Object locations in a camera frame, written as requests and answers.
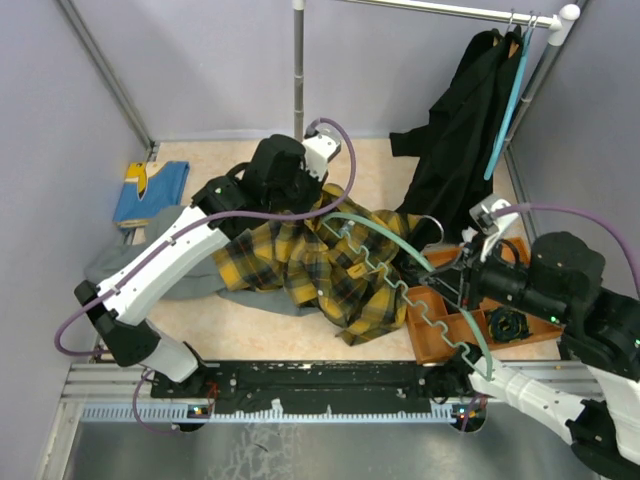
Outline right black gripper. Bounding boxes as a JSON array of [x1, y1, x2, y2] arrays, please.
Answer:
[[419, 230, 567, 324]]

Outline yellow black plaid shirt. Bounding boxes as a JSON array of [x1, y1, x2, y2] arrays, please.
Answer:
[[210, 183, 426, 347]]

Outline grey button-up shirt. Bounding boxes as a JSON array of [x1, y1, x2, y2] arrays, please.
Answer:
[[84, 206, 319, 325]]

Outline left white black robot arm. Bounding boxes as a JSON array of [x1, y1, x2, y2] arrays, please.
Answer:
[[74, 132, 341, 397]]

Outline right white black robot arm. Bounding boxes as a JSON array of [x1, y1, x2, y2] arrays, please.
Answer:
[[413, 232, 639, 479]]

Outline folded blue shirt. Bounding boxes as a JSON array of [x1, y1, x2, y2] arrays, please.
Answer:
[[113, 161, 190, 230]]

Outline rolled dark blue tie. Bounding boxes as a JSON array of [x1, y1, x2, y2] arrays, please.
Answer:
[[486, 307, 531, 344]]

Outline orange wooden compartment tray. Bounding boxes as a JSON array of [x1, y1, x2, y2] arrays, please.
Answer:
[[405, 236, 564, 366]]

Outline black hanging garments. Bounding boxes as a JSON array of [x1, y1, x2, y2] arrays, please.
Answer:
[[389, 27, 523, 250]]

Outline metal clothes rack pole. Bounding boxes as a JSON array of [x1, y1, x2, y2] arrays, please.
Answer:
[[292, 0, 306, 141]]

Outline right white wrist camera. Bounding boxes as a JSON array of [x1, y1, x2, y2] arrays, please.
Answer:
[[469, 194, 517, 263]]

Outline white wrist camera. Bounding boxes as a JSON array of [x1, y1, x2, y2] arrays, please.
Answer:
[[302, 131, 341, 181], [469, 194, 517, 263]]

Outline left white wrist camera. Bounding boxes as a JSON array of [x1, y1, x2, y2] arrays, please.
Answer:
[[302, 131, 341, 181]]

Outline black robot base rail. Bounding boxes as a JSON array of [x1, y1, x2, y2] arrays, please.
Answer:
[[151, 355, 475, 415]]

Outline horizontal metal clothes rail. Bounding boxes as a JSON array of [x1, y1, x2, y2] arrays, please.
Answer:
[[353, 0, 582, 31]]

